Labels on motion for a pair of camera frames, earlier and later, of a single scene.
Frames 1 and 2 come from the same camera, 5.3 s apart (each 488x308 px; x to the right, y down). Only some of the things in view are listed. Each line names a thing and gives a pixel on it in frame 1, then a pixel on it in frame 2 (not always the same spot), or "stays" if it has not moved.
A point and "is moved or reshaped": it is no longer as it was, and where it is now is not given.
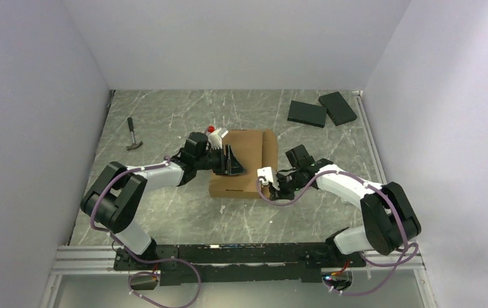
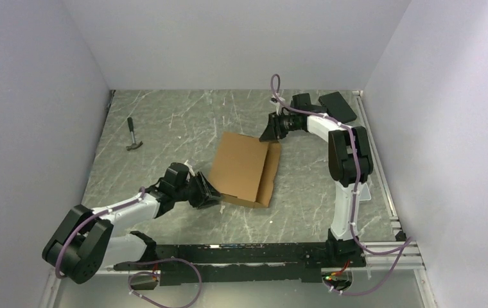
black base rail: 237,262 stays
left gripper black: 228,163 -> 207,194
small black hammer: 135,145 stays
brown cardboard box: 255,149 is moved or reshaped
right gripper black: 282,194 -> 273,132
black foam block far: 337,108 stays
